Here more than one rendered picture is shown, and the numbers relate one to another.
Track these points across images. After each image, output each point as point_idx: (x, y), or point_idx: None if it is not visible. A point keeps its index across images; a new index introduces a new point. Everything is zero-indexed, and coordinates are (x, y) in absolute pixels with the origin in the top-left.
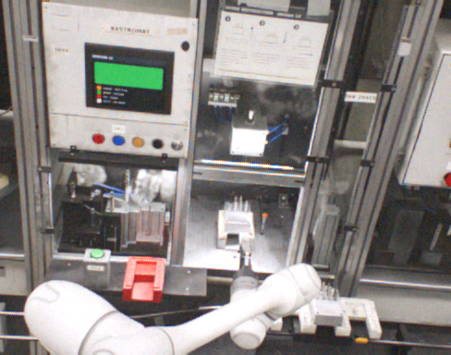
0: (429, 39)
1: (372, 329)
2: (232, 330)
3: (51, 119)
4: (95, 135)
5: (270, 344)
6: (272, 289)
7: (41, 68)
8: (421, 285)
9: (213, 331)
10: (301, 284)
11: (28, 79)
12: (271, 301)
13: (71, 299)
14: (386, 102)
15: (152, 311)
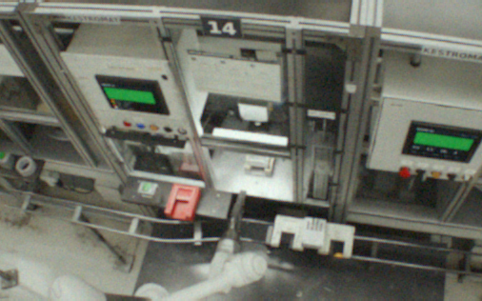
0: (371, 84)
1: (344, 253)
2: None
3: (93, 111)
4: (124, 122)
5: (281, 241)
6: (220, 280)
7: (76, 85)
8: (395, 216)
9: None
10: (247, 273)
11: (71, 90)
12: (217, 289)
13: (67, 300)
14: (344, 118)
15: None
